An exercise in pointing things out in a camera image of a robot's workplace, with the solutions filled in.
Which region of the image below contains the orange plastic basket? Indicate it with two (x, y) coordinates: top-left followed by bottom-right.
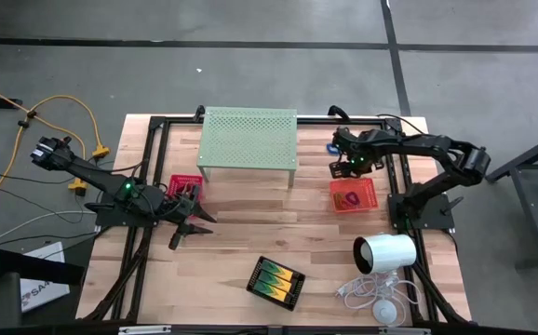
(329, 178), (381, 215)

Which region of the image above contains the red plastic basket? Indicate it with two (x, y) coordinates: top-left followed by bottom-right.
(166, 173), (205, 202)

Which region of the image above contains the black aluminium table frame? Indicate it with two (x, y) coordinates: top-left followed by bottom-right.
(82, 105), (471, 326)

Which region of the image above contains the black stand foot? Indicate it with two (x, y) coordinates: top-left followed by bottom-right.
(0, 248), (87, 287)

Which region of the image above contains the white lamp cable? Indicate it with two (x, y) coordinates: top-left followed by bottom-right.
(334, 271), (424, 328)

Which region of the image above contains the silver metal bracket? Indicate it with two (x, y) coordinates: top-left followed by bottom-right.
(379, 327), (433, 335)
(118, 325), (172, 335)

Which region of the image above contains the white printed cardboard box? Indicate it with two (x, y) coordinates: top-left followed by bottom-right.
(20, 240), (72, 314)

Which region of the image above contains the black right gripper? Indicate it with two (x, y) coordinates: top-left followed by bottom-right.
(329, 127), (389, 181)

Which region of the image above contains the green perforated metal stand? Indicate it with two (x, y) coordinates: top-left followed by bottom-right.
(196, 106), (299, 188)

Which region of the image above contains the white floor cable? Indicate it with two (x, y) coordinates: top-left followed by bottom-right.
(0, 209), (101, 241)

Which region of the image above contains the yellow green crayon box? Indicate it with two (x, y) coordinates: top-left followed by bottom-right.
(262, 259), (299, 283)
(256, 268), (294, 293)
(251, 277), (289, 304)

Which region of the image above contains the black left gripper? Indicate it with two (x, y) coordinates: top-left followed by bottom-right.
(156, 185), (218, 251)

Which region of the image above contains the yellow extension cable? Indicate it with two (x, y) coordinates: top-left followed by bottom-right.
(0, 77), (112, 197)

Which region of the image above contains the black slotted plastic basket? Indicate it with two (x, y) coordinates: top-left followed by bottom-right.
(245, 254), (307, 313)

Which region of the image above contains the white round lamp base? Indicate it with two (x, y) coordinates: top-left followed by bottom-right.
(371, 299), (398, 325)

